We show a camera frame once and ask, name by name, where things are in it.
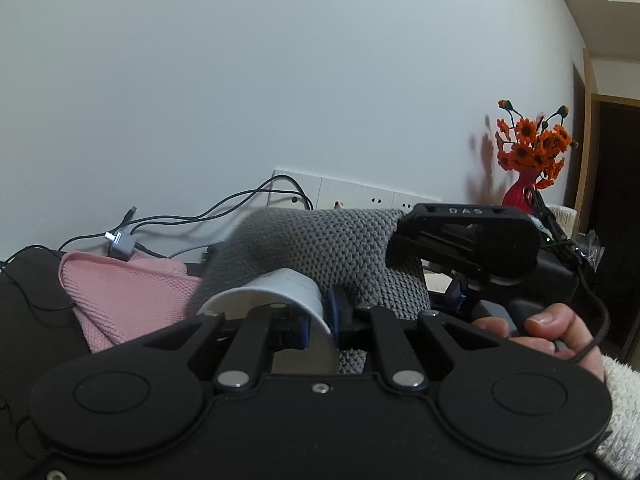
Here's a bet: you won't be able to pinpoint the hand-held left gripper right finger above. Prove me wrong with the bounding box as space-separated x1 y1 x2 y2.
327 287 511 391

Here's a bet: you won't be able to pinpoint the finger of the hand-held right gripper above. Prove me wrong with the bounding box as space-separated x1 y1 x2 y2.
446 280 471 313

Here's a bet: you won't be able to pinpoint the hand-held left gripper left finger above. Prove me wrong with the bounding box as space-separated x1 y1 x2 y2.
135 303 309 393

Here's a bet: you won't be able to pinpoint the white paper cup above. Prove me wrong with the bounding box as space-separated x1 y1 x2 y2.
196 268 341 376

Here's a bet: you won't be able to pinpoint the grey knitted cloth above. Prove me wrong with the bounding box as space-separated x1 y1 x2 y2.
192 207 431 376

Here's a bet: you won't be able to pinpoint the pink knitted cloth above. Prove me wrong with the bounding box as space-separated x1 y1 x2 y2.
59 252 203 355

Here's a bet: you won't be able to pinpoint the person's right forearm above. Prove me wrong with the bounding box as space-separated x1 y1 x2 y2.
592 354 640 476

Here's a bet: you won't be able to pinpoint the person's right hand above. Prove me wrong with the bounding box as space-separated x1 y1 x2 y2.
472 302 607 380

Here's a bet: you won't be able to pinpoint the white ribbed object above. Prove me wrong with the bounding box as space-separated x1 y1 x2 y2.
545 203 579 233

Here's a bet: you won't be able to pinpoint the clear plastic bag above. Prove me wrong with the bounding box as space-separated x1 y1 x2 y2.
575 230 602 267

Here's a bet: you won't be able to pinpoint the orange artificial flowers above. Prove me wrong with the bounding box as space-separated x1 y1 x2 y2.
495 99 580 191

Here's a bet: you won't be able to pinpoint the dark brown door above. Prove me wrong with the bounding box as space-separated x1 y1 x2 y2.
592 100 640 356

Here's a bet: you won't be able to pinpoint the grey usb hub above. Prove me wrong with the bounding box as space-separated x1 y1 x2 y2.
106 229 137 262

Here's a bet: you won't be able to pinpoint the white wall socket panel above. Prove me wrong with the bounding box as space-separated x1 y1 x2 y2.
272 169 443 212

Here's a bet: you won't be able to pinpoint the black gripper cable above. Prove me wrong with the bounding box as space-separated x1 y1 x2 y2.
530 187 611 363

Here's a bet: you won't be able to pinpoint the thin black cable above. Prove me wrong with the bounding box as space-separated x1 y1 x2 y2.
260 174 315 210

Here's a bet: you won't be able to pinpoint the wooden door frame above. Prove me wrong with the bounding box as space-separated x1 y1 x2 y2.
571 47 640 221

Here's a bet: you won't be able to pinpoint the black cable with plug tip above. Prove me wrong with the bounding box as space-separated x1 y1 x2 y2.
120 187 313 233

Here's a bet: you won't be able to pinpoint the black hub cable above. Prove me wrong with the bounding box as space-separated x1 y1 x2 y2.
0 232 111 313

